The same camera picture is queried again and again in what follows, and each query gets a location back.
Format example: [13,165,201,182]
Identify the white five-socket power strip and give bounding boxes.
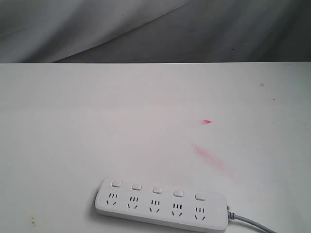
[94,178,228,233]

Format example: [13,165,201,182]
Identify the white backdrop cloth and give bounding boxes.
[0,0,311,63]

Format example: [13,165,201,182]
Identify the grey power cable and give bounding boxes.
[226,205,277,233]

